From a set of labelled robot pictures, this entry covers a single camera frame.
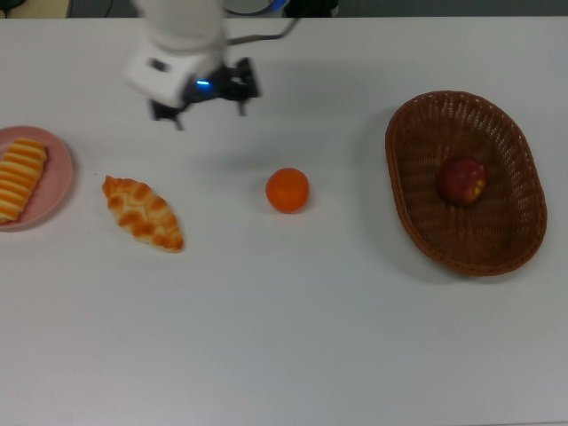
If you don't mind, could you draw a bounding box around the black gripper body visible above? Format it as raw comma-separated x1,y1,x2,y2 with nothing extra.
182,64,240,105

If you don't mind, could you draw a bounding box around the braided toy bread loaf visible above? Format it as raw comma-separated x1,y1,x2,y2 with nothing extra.
101,175,185,255

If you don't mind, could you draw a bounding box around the toy orange fruit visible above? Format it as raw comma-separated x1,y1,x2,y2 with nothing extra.
264,167,310,215

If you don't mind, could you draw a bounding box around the striped toy bread roll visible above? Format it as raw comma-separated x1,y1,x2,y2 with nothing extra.
0,137,49,225

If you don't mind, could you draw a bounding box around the red toy apple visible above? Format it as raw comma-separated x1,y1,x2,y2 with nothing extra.
436,157,489,205

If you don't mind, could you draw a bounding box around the pink plate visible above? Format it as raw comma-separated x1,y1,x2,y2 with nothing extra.
0,125,75,232

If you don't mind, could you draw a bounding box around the brown woven basket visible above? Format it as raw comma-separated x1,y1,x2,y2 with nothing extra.
384,91,548,278

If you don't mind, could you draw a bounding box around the black object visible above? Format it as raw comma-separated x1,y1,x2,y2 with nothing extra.
288,0,341,18

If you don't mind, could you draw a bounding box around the robot base with blue ring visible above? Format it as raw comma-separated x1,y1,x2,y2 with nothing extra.
221,0,288,17

